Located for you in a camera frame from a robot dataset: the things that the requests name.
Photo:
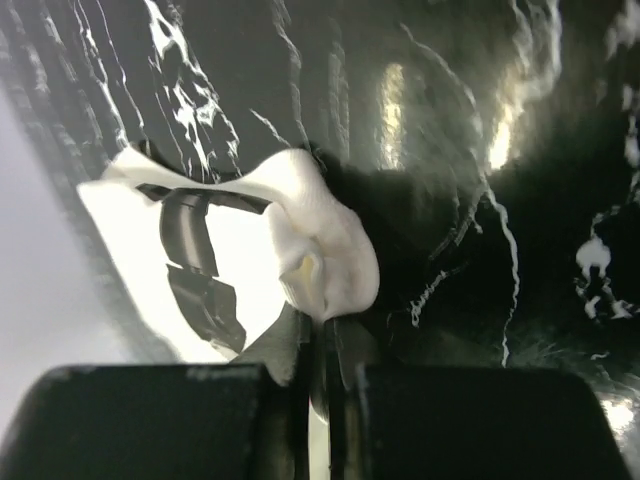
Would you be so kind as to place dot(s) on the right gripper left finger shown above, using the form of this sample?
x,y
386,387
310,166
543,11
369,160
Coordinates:
x,y
285,352

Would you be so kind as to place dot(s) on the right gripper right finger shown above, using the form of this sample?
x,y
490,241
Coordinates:
x,y
346,346

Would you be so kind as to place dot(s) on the black marble pattern mat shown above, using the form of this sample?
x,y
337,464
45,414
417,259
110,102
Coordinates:
x,y
494,143

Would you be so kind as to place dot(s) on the white t shirt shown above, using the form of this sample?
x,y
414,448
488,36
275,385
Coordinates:
x,y
210,268

